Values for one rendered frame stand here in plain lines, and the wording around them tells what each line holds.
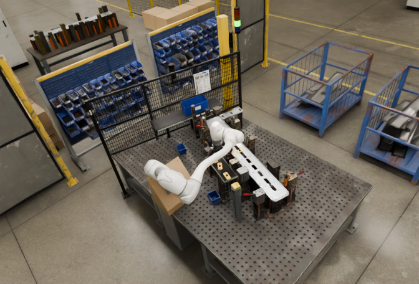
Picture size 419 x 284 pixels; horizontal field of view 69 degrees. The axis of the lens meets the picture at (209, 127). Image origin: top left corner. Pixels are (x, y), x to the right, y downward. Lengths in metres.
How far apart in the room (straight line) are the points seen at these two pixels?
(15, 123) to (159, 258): 2.28
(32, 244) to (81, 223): 0.58
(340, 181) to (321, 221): 0.55
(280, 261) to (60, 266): 2.49
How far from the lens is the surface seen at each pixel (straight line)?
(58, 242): 4.34
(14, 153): 4.39
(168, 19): 5.90
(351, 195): 3.35
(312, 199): 3.22
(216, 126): 2.47
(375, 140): 4.87
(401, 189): 4.55
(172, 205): 3.09
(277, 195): 2.83
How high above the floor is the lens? 3.22
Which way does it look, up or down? 39 degrees down
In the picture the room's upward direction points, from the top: 7 degrees counter-clockwise
